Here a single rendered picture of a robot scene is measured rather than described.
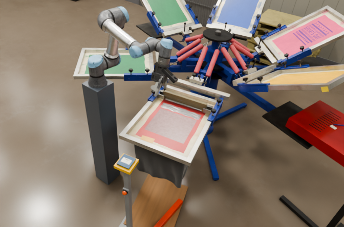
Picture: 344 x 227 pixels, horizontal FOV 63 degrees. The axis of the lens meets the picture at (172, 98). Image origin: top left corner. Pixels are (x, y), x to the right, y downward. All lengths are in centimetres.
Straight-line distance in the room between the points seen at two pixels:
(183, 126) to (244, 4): 215
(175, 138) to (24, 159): 193
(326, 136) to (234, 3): 222
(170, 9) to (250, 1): 105
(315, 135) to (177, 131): 103
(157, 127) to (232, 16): 205
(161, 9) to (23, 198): 256
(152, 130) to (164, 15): 176
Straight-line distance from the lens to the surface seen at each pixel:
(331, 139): 239
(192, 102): 242
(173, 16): 363
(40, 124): 392
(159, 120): 233
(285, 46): 335
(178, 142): 216
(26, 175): 340
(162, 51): 171
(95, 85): 228
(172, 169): 231
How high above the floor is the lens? 252
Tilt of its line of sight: 37 degrees down
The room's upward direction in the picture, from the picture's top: 5 degrees clockwise
